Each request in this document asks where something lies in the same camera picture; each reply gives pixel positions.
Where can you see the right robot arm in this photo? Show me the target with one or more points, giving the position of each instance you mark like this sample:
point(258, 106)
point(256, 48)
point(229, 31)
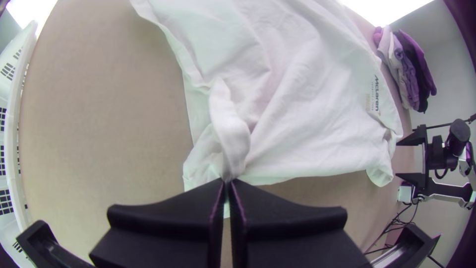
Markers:
point(442, 152)

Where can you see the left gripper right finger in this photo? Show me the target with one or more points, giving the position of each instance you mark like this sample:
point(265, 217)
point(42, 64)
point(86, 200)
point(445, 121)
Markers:
point(290, 234)

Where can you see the white t-shirt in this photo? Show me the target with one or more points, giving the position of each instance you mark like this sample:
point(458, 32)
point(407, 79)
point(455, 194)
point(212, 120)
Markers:
point(279, 93)

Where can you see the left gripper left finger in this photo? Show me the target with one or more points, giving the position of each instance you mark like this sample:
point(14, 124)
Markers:
point(167, 230)

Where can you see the pile of folded clothes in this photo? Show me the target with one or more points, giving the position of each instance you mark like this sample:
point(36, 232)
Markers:
point(409, 70)

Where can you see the white laundry basket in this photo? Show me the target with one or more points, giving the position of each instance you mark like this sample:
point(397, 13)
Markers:
point(15, 74)

